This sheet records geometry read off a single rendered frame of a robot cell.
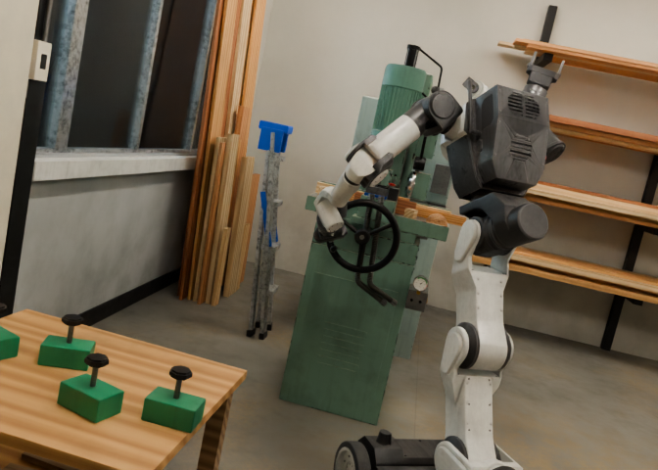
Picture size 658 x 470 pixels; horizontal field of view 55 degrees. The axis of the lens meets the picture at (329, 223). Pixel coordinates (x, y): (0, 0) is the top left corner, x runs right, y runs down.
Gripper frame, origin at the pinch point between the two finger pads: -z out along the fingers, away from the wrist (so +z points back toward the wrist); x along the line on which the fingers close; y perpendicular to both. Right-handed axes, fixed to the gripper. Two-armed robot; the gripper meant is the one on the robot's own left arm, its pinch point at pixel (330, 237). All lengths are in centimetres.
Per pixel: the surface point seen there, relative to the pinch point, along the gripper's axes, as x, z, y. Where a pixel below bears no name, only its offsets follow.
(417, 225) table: 36.5, -17.5, 3.5
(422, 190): 48, -38, 28
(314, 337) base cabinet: -14, -46, -25
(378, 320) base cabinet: 13.1, -38.7, -25.9
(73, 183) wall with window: -100, -15, 56
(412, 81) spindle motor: 48, 4, 58
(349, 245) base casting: 8.0, -24.7, 4.6
